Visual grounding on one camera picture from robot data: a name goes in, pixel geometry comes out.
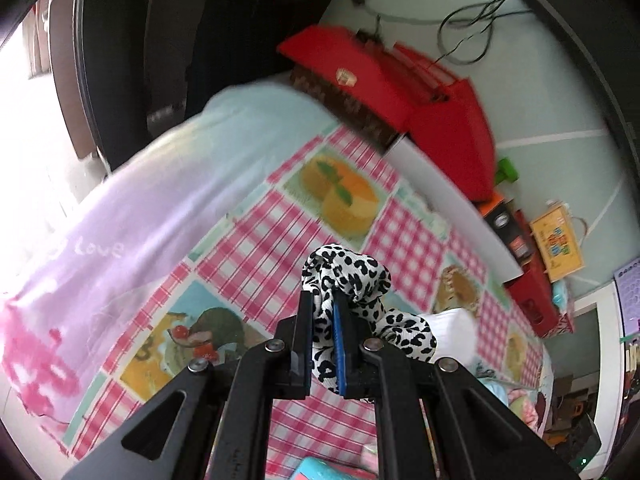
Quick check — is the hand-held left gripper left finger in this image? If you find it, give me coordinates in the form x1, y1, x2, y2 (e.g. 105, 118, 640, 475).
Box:
62, 290, 316, 480

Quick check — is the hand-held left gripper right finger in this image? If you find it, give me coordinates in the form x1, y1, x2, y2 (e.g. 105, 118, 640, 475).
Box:
332, 290, 581, 480

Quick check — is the black white leopard print scrunchie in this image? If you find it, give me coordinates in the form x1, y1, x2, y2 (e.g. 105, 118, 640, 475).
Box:
301, 242, 437, 386

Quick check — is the white soft item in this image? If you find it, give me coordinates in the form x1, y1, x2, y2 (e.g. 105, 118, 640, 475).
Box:
415, 307, 481, 366

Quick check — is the cake print checkered tablecloth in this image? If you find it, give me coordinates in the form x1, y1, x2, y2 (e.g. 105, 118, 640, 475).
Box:
0, 82, 558, 480

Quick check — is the teal packet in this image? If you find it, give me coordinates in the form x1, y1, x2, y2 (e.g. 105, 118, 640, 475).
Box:
292, 455, 376, 480

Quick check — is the black box with orange label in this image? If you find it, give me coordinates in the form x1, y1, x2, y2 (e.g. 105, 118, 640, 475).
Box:
475, 192, 533, 263

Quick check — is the light blue wet wipes pack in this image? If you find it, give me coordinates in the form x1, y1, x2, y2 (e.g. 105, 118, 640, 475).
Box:
550, 280, 571, 311

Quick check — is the red patterned tin box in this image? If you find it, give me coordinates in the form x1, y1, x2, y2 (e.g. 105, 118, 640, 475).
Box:
542, 310, 576, 338

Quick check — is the stack of cardboard boxes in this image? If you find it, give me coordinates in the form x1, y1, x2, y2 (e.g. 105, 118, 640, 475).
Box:
545, 375, 601, 461

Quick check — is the green dumbbell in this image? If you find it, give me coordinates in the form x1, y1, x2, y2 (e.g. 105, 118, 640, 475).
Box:
495, 157, 521, 186

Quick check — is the large red box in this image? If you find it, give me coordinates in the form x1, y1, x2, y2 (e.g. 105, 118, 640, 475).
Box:
390, 42, 498, 203

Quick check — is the flat red box brown pattern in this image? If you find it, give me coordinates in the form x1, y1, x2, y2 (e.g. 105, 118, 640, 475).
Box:
276, 25, 416, 156

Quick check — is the purple perforated basket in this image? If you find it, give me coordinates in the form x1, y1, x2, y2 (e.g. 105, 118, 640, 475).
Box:
612, 257, 640, 336

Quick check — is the black display screen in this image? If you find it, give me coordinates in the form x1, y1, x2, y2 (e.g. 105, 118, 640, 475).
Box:
75, 0, 361, 171

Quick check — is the red gift box with handle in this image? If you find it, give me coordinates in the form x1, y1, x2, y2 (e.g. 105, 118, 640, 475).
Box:
502, 210, 561, 338

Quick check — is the yellow box with brown handle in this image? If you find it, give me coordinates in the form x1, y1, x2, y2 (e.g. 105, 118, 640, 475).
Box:
529, 202, 586, 282

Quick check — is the black cable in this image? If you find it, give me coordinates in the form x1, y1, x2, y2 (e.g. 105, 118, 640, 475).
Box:
437, 0, 531, 66

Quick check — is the black wall television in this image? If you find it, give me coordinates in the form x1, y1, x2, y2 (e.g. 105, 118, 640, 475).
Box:
500, 0, 640, 176

